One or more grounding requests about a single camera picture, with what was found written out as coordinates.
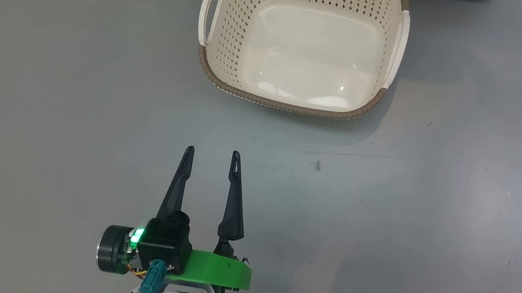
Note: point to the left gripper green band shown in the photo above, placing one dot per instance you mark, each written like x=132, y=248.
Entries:
x=218, y=271

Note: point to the cream perforated laundry basket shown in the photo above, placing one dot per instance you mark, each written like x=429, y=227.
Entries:
x=309, y=55

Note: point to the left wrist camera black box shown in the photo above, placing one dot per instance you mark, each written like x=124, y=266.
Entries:
x=166, y=242

